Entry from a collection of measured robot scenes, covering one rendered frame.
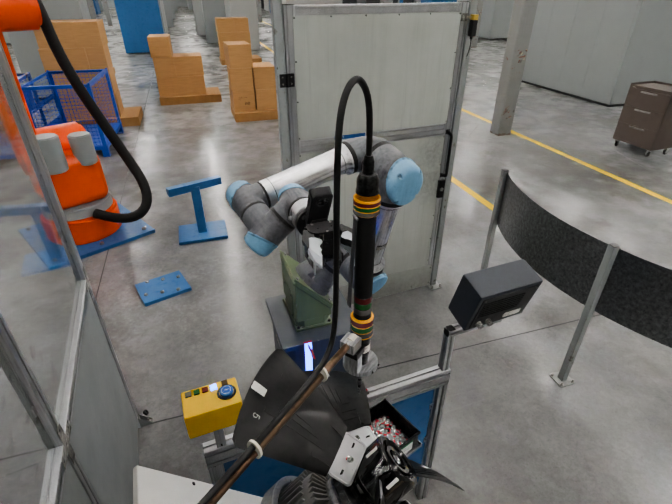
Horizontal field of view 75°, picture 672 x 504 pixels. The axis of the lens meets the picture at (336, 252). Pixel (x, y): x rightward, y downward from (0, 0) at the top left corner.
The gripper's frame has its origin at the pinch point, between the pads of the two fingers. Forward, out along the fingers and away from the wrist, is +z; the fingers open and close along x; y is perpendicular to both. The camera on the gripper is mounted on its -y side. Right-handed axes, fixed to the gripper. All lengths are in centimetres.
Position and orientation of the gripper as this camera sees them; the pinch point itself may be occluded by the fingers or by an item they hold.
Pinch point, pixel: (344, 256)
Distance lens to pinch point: 81.6
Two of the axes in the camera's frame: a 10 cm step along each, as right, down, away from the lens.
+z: 3.7, 4.9, -7.9
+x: -9.3, 1.8, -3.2
